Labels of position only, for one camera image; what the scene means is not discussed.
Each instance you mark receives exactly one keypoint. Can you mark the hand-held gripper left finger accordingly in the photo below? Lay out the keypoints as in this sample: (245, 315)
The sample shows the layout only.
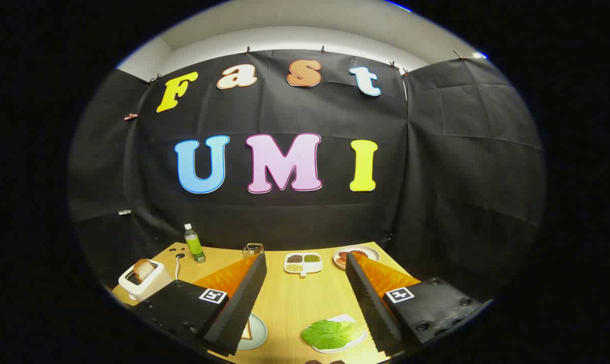
(242, 303)

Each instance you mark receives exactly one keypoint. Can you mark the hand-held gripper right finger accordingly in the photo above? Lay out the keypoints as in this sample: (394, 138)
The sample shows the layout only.
(368, 303)

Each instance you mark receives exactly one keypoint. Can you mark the black backdrop cloth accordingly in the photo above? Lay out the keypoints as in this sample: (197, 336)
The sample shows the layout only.
(462, 167)

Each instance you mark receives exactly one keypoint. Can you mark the white square plate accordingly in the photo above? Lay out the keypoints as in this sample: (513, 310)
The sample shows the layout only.
(343, 318)

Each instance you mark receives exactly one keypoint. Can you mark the green label drink bottle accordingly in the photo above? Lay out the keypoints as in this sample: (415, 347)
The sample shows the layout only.
(195, 248)

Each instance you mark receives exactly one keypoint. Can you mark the white oval meat plate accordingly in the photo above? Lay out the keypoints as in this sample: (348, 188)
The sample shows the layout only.
(368, 251)

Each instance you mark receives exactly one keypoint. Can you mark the brown cooked steak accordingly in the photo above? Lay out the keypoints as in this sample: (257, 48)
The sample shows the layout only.
(343, 256)

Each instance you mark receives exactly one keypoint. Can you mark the pale green round plate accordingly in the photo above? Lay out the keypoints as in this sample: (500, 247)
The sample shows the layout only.
(258, 331)

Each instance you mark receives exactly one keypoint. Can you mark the white bread slice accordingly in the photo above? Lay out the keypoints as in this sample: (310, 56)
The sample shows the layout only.
(246, 331)

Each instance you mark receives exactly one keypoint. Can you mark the white divided bean dish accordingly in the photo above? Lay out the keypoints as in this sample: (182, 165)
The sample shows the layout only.
(303, 264)

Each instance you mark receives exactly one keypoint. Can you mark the toasted bread slice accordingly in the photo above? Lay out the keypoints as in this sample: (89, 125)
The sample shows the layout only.
(143, 270)

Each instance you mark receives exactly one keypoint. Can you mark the green lettuce leaf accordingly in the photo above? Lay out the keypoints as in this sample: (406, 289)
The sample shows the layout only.
(330, 333)

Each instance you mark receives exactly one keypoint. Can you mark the white toaster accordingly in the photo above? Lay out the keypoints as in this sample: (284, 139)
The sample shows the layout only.
(150, 285)

